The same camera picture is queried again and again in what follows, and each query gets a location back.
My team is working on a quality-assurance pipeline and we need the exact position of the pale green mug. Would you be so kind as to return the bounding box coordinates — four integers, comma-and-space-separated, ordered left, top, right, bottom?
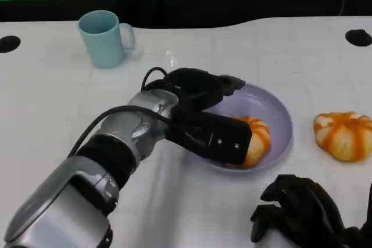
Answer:
77, 10, 136, 69

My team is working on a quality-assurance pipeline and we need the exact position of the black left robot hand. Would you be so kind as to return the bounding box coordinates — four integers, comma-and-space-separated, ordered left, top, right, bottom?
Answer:
164, 67, 246, 112

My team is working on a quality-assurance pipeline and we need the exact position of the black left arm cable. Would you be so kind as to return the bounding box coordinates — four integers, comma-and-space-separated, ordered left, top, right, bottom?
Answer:
69, 67, 176, 158

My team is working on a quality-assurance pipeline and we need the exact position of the black table grommet cap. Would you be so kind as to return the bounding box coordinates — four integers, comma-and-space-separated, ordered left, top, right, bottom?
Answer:
345, 28, 372, 48
0, 35, 22, 53

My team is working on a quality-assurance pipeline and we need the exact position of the lilac plate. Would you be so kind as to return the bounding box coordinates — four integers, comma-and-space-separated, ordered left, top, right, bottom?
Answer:
184, 83, 293, 177

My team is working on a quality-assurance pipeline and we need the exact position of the orange and white toy bread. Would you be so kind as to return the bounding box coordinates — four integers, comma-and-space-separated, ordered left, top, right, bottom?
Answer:
313, 111, 372, 162
228, 116, 272, 168

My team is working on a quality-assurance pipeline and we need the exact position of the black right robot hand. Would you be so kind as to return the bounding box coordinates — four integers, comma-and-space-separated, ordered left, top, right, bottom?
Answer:
250, 174, 347, 248

